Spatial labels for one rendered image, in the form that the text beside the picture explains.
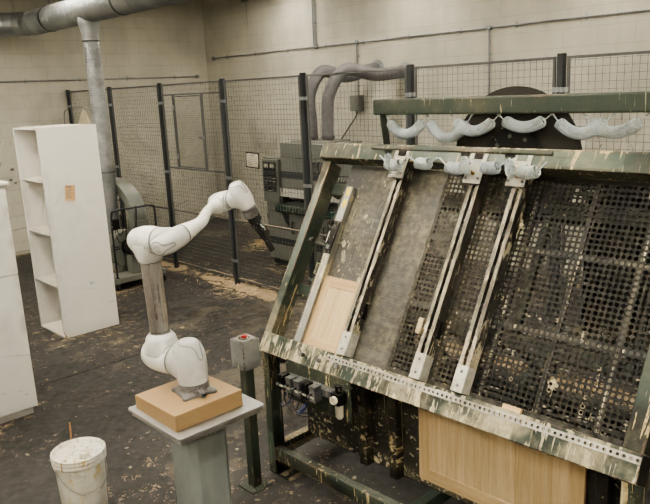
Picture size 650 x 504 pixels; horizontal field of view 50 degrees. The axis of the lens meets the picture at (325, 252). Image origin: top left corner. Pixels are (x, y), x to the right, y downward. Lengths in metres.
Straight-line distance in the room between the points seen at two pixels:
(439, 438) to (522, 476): 0.47
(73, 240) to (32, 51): 5.11
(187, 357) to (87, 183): 3.99
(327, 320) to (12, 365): 2.63
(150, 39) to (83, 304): 6.38
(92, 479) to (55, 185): 3.56
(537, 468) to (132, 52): 10.36
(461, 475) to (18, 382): 3.37
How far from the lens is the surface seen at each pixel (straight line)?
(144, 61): 12.60
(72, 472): 4.24
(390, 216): 3.80
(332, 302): 3.92
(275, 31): 11.67
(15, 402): 5.74
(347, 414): 3.76
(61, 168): 7.14
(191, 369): 3.52
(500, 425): 3.18
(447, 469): 3.78
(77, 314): 7.39
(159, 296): 3.59
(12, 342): 5.60
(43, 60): 11.86
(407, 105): 4.47
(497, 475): 3.60
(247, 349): 3.97
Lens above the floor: 2.28
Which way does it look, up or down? 13 degrees down
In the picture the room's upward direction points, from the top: 3 degrees counter-clockwise
